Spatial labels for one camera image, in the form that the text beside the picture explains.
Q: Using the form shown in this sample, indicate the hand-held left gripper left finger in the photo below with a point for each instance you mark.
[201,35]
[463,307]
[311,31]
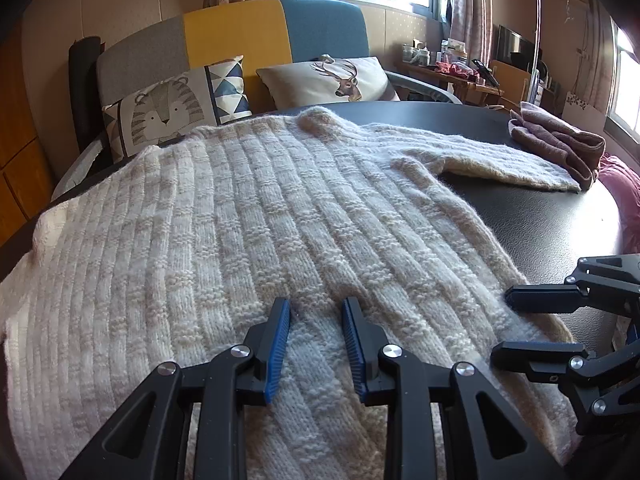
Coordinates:
[277,350]

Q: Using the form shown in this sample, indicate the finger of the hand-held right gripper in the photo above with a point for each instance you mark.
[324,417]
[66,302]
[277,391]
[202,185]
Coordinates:
[540,300]
[535,352]

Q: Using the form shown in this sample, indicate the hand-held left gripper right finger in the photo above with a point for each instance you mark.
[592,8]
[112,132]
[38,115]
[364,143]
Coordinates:
[352,350]

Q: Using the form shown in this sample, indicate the cream knit sweater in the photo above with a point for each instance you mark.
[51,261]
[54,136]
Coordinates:
[250,210]

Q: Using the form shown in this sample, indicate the dusty pink knit sweater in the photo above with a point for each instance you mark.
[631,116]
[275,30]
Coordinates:
[555,140]

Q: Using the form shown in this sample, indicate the white metal clothes rack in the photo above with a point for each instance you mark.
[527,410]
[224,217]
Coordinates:
[539,20]

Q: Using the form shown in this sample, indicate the pink ruffled bedspread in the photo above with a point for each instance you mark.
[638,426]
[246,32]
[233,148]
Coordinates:
[622,185]

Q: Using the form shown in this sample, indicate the white box with floral print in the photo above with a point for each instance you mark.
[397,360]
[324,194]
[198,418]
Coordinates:
[582,107]

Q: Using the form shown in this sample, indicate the blue folding chair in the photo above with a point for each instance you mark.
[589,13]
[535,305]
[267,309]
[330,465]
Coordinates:
[535,90]

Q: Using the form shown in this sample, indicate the brown cardboard box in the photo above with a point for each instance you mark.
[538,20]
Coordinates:
[515,85]

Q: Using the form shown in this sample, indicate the small side window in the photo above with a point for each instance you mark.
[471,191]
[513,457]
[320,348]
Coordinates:
[627,85]

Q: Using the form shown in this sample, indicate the wooden side table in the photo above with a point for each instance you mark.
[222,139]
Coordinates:
[450,77]

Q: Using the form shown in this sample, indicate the pink cloth bundle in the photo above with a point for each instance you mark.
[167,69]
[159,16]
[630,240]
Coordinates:
[450,67]

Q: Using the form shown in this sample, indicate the black flat screen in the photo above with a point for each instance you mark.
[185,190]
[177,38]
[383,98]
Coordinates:
[507,42]

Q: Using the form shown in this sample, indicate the tiger print cushion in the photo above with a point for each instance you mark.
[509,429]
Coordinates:
[165,110]

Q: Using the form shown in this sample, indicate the deer print cushion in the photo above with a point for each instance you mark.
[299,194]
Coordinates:
[310,82]

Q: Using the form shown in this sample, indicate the cluster of toiletry bottles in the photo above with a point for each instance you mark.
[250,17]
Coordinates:
[415,54]

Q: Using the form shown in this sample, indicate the orange wooden wardrobe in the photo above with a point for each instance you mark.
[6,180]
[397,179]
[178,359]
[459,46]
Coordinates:
[20,170]

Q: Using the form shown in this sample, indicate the grey yellow blue sofa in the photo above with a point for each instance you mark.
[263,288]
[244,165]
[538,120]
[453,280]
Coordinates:
[235,30]

